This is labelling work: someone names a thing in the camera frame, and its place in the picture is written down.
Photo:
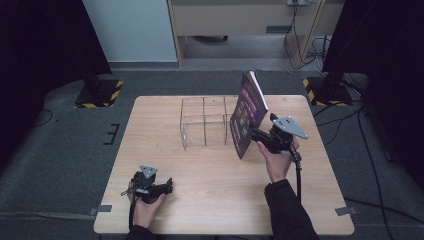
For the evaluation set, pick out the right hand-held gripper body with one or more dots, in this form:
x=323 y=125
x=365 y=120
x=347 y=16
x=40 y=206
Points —
x=281 y=135

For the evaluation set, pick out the grey tape piece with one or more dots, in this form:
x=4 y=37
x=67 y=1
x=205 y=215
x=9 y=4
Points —
x=100 y=209
x=346 y=211

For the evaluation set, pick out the purple book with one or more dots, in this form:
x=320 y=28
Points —
x=248 y=113

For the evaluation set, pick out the white panel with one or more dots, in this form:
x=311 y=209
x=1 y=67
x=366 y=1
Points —
x=130 y=30

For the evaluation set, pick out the black curtain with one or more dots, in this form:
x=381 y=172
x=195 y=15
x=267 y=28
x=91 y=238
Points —
x=383 y=50
x=40 y=66

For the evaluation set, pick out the person's left hand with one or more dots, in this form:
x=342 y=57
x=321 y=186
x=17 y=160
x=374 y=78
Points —
x=146 y=211

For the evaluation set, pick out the black stand with striped base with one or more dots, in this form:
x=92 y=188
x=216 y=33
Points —
x=328 y=90
x=98 y=93

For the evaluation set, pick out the white power strip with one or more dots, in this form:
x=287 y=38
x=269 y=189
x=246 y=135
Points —
x=298 y=2

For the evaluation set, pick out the wooden desk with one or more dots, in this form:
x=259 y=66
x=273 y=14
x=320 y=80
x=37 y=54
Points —
x=233 y=20

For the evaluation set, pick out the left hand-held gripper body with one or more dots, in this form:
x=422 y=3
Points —
x=146 y=186

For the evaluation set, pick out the clear acrylic book rack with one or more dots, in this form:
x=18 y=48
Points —
x=203 y=123

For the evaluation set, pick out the person's right hand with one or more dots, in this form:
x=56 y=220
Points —
x=278 y=165

